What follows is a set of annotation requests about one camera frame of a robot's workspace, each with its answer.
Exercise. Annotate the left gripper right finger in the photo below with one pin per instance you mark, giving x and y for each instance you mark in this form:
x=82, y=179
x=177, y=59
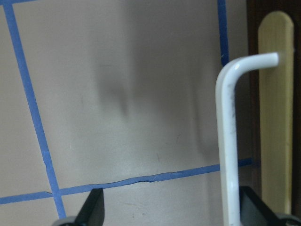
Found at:
x=254, y=212

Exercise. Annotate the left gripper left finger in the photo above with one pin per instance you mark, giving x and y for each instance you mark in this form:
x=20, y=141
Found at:
x=92, y=213

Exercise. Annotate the light wooden drawer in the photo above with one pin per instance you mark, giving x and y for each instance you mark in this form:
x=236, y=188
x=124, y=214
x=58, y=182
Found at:
x=275, y=65

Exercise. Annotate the dark wooden drawer cabinet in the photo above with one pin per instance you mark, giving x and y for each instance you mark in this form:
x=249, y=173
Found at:
x=256, y=11

